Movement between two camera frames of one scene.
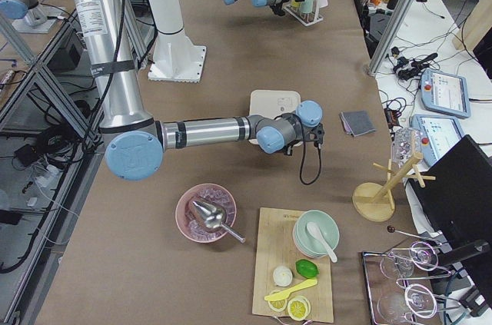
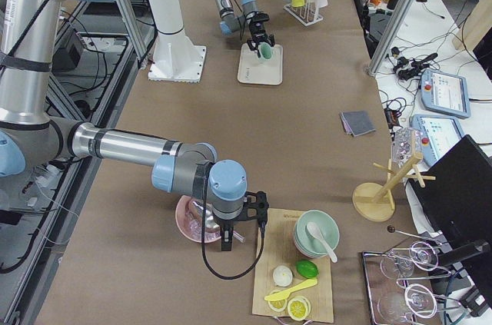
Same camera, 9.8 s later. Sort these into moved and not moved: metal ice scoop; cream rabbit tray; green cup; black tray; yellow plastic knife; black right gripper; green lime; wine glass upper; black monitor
Moved: cream rabbit tray; black right gripper; green cup
Not moved: yellow plastic knife; green lime; black monitor; wine glass upper; black tray; metal ice scoop
